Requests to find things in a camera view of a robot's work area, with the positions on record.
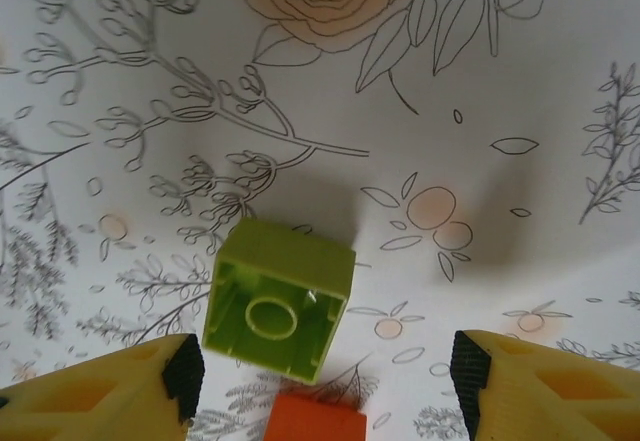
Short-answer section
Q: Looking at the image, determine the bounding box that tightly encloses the orange lego brick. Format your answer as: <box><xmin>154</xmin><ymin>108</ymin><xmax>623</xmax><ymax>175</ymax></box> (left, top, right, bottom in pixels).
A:
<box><xmin>262</xmin><ymin>393</ymin><xmax>369</xmax><ymax>441</ymax></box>

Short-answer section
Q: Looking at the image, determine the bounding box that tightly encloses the floral patterned table cover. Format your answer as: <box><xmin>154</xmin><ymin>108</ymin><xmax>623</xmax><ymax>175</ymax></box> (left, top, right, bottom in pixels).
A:
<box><xmin>0</xmin><ymin>0</ymin><xmax>640</xmax><ymax>441</ymax></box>

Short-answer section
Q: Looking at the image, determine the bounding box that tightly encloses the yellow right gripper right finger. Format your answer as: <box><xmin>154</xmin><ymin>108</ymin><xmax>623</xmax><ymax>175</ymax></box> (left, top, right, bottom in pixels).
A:
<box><xmin>451</xmin><ymin>329</ymin><xmax>640</xmax><ymax>441</ymax></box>

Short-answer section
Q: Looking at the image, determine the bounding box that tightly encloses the green square lego brick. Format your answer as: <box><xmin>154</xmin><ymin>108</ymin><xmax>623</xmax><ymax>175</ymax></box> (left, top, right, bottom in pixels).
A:
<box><xmin>202</xmin><ymin>216</ymin><xmax>357</xmax><ymax>387</ymax></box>

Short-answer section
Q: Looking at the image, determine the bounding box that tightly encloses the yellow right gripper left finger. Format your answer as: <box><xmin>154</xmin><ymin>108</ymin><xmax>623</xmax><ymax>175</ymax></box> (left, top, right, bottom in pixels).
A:
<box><xmin>0</xmin><ymin>333</ymin><xmax>205</xmax><ymax>441</ymax></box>

